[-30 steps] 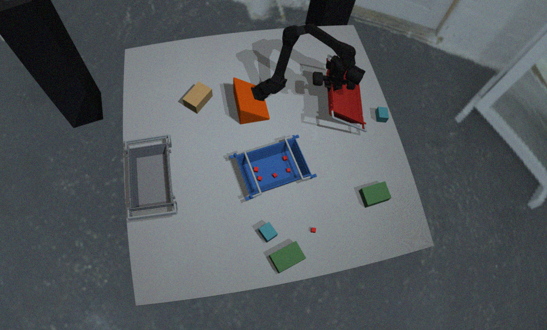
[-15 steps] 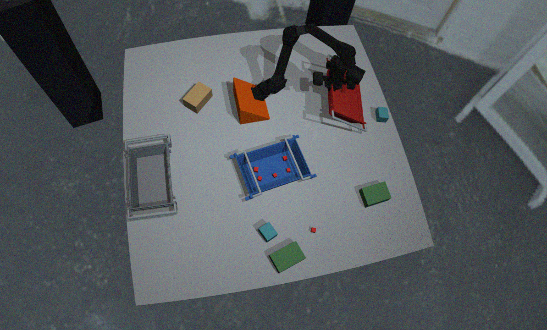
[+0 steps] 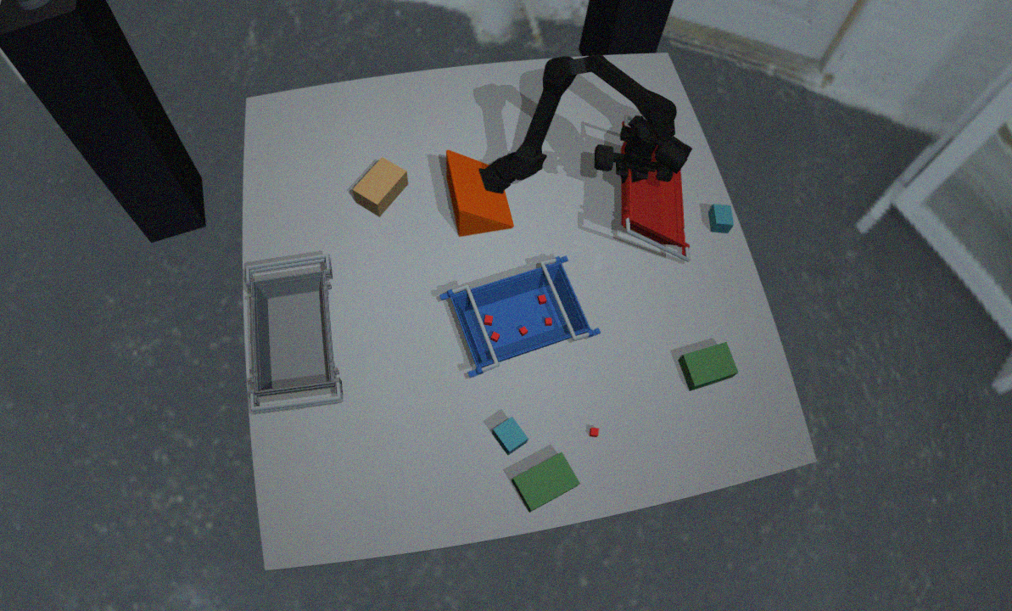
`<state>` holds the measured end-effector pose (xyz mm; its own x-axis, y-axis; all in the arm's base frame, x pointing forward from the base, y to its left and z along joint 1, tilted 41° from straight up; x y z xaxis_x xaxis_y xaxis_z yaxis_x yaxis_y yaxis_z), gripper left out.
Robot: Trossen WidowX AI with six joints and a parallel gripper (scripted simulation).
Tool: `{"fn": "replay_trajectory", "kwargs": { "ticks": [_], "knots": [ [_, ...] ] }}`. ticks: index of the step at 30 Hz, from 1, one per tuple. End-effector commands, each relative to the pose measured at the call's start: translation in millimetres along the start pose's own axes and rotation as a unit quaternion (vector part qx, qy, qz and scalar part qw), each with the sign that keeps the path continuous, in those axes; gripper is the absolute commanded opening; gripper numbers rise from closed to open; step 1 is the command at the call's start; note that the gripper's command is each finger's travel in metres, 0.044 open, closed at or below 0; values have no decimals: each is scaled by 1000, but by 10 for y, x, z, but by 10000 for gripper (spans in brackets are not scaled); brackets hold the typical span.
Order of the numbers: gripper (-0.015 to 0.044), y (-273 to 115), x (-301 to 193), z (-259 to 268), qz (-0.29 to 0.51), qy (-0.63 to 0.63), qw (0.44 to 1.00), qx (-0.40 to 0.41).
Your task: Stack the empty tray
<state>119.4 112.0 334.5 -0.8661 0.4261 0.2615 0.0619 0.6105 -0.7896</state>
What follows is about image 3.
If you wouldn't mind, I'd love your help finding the blue plastic tray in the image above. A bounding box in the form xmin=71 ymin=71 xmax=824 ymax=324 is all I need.
xmin=439 ymin=255 xmax=601 ymax=378

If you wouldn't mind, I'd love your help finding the teal cube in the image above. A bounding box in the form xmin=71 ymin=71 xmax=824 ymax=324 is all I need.
xmin=492 ymin=416 xmax=528 ymax=455
xmin=708 ymin=204 xmax=734 ymax=233

